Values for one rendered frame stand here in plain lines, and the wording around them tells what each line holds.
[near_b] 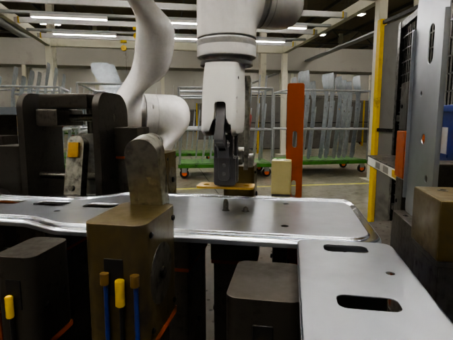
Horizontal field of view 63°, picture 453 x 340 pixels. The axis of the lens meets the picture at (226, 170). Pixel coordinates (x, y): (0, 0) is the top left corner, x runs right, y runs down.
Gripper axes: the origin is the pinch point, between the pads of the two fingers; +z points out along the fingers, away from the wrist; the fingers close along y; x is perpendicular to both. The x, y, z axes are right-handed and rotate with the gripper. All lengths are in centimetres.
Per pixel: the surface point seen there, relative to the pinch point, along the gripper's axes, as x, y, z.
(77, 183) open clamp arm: -31.6, -11.9, 5.1
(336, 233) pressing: 14.9, 8.9, 6.1
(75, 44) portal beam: -623, -989, -227
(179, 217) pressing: -5.7, 5.2, 6.1
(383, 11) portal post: 168, -684, -199
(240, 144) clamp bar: 0.2, -14.4, -2.9
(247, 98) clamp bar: 1.4, -14.7, -11.2
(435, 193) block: 24.0, 13.5, 0.1
